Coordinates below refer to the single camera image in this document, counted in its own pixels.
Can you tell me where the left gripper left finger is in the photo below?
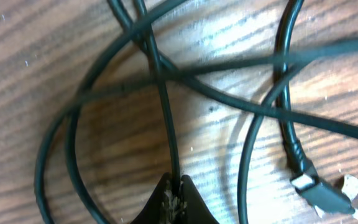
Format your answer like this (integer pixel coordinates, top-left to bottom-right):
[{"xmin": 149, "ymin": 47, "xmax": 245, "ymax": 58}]
[{"xmin": 131, "ymin": 172, "xmax": 172, "ymax": 224}]

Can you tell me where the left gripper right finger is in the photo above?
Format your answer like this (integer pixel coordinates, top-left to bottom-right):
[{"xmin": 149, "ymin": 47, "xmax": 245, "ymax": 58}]
[{"xmin": 178, "ymin": 175, "xmax": 219, "ymax": 224}]

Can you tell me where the black USB cable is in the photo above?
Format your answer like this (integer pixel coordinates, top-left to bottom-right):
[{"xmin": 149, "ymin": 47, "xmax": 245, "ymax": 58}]
[{"xmin": 34, "ymin": 0, "xmax": 358, "ymax": 224}]

